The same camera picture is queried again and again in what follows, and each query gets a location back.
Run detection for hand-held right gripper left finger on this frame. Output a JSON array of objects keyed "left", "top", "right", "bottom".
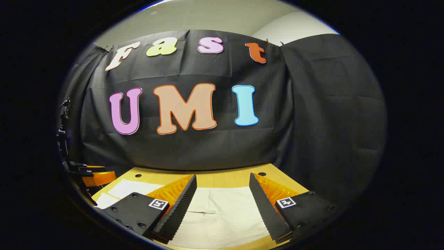
[{"left": 102, "top": 174, "right": 197, "bottom": 244}]

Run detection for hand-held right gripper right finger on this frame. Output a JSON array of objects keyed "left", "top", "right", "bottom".
[{"left": 249, "top": 172, "right": 344, "bottom": 244}]

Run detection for white jeans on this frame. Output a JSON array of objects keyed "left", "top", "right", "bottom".
[{"left": 94, "top": 179, "right": 273, "bottom": 249}]

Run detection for black backdrop cloth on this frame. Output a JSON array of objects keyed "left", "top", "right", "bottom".
[{"left": 57, "top": 30, "right": 387, "bottom": 209}]

